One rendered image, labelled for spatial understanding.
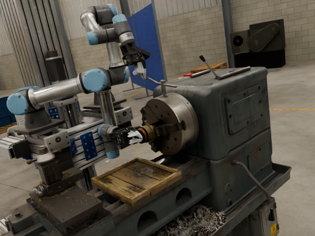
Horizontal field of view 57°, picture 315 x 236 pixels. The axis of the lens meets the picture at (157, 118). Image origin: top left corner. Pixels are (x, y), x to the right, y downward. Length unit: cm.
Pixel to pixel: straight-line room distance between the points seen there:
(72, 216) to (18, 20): 131
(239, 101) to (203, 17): 1088
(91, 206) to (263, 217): 116
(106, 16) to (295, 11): 976
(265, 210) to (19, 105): 153
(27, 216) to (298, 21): 1075
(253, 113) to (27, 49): 142
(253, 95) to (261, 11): 994
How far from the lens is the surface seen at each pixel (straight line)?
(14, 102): 167
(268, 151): 199
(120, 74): 205
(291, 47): 1148
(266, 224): 202
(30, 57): 202
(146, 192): 130
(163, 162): 164
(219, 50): 1226
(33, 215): 140
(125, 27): 161
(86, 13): 199
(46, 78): 204
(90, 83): 153
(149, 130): 143
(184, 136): 143
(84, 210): 115
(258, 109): 182
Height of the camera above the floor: 151
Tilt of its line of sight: 15 degrees down
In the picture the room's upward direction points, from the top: 10 degrees counter-clockwise
